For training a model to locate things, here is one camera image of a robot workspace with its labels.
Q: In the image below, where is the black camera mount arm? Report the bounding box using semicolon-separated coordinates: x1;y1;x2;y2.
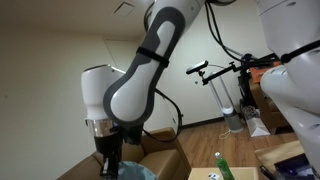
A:
200;52;284;86

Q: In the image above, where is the black bag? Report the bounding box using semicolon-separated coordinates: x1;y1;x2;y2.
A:
237;53;259;108

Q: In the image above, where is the wooden base board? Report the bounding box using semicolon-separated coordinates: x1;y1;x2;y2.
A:
254;139;305;168

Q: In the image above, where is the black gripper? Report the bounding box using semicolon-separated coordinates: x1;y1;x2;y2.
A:
93;133;123;180

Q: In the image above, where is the white tower fan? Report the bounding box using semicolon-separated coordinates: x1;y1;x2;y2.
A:
208;71;245;134

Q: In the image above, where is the brown wooden cabinet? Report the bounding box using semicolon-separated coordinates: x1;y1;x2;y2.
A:
249;79;292;135

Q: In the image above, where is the white cord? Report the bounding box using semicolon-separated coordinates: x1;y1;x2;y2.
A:
218;128;233;141

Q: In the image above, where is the grey robot mounting plate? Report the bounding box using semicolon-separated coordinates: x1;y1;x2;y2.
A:
259;153;318;180

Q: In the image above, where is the orange box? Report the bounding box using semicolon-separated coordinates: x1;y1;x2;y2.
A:
249;64;283;85

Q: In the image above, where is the square ceiling vent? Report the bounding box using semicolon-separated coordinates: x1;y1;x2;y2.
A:
112;1;136;18

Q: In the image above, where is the small white card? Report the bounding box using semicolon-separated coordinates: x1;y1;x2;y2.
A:
207;171;221;180

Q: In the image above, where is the black stereo camera bar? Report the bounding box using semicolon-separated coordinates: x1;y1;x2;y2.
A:
185;59;210;75

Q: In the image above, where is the brown leather sofa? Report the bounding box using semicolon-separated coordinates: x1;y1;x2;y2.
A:
56;126;193;180

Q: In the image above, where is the white paper bag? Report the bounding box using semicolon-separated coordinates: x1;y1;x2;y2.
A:
244;106;271;138

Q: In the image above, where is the white door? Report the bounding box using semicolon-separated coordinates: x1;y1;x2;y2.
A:
104;38;184;133

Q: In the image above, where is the green plastic bottle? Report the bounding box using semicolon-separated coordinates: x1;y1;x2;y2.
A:
214;151;236;180

